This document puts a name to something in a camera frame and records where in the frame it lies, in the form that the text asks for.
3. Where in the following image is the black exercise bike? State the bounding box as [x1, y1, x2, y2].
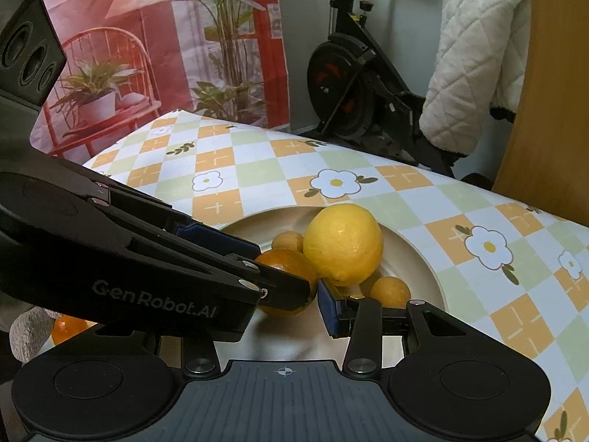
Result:
[297, 0, 493, 192]

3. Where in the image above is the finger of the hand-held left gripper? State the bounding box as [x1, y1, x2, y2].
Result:
[128, 234, 320, 310]
[94, 183, 261, 264]

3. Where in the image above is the brown wooden board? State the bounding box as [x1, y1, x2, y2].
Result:
[491, 0, 589, 228]

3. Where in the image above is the small yellow round fruit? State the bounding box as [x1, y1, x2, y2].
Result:
[271, 231, 305, 254]
[369, 276, 412, 308]

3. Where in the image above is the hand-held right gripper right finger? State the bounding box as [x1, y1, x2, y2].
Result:
[318, 277, 465, 377]

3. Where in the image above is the white quilted jacket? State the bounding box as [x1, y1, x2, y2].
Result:
[418, 0, 532, 155]

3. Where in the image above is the checked floral tablecloth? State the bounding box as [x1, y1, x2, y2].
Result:
[82, 109, 589, 442]

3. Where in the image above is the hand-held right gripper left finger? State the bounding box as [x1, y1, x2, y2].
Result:
[99, 327, 222, 377]

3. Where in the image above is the beige round plate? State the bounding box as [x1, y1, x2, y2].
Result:
[220, 206, 448, 362]

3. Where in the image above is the yellow lemon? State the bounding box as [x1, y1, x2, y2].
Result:
[303, 203, 384, 286]

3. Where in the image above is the red printed wall poster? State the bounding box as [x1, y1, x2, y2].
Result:
[18, 0, 292, 166]

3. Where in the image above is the green-patched orange tangerine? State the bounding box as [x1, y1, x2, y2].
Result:
[254, 249, 319, 318]

